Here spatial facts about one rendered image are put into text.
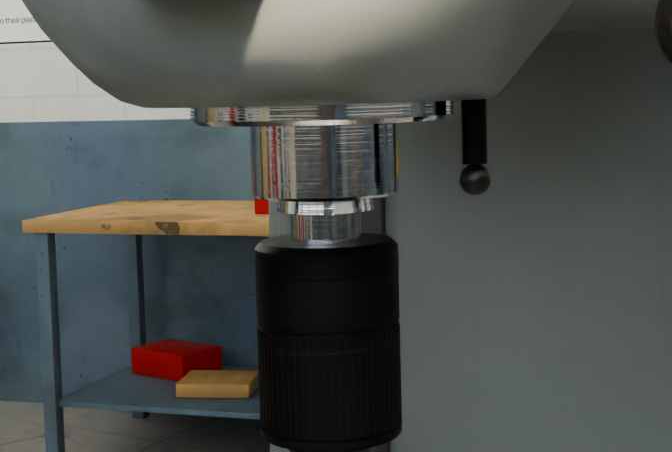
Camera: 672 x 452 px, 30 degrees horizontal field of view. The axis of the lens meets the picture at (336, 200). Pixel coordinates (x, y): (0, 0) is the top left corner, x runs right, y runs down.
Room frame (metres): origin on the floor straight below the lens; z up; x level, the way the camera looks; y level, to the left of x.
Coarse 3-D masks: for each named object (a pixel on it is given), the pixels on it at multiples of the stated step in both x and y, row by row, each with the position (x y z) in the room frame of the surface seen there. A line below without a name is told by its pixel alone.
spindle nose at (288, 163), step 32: (256, 128) 0.40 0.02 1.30; (288, 128) 0.39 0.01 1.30; (320, 128) 0.38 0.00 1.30; (352, 128) 0.39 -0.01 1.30; (384, 128) 0.39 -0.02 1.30; (256, 160) 0.40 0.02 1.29; (288, 160) 0.39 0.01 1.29; (320, 160) 0.38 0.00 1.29; (352, 160) 0.39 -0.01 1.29; (384, 160) 0.39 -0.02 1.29; (256, 192) 0.40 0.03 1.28; (288, 192) 0.39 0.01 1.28; (320, 192) 0.38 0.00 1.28; (352, 192) 0.39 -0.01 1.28; (384, 192) 0.39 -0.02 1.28
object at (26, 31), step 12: (0, 0) 5.31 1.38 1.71; (12, 0) 5.29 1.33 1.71; (0, 12) 5.31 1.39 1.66; (12, 12) 5.29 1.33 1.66; (24, 12) 5.27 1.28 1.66; (0, 24) 5.31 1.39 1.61; (12, 24) 5.29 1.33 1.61; (24, 24) 5.28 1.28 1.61; (36, 24) 5.26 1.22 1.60; (0, 36) 5.31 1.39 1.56; (12, 36) 5.29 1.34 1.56; (24, 36) 5.28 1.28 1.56; (36, 36) 5.26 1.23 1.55
